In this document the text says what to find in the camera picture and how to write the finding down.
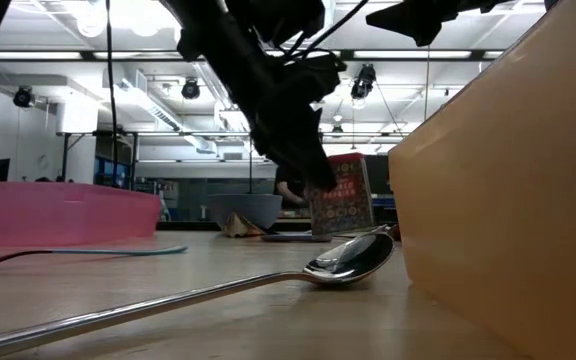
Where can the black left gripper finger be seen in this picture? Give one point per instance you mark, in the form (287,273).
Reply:
(303,150)

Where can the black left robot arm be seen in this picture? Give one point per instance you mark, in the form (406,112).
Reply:
(228,50)

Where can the black ceiling light beam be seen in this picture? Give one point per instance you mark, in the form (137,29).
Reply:
(408,54)

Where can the person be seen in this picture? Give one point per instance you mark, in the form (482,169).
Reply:
(288,192)

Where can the black ceiling spotlight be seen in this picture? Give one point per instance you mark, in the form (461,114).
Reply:
(363,82)
(23,96)
(190,89)

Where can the blue bowl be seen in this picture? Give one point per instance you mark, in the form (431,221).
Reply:
(243,205)

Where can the blue distant tabletop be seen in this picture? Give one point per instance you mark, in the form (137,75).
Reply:
(382,202)

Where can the brown foil pouch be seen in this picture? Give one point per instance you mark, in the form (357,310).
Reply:
(243,227)

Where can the all silver metal spoon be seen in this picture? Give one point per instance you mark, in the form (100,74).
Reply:
(348,261)

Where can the orange plastic bin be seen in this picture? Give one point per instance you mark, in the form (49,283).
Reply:
(508,200)

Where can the pink plastic bin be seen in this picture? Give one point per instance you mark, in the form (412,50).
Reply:
(43,215)

